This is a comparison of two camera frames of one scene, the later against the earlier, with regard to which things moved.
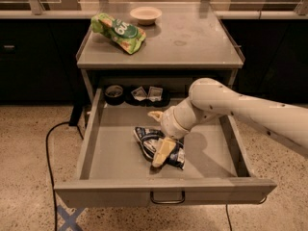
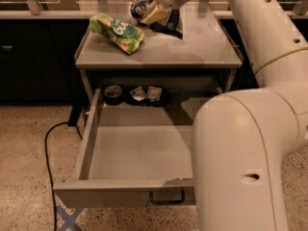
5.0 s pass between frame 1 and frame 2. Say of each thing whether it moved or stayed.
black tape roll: stayed
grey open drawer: stayed
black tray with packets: stayed
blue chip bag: moved
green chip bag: stayed
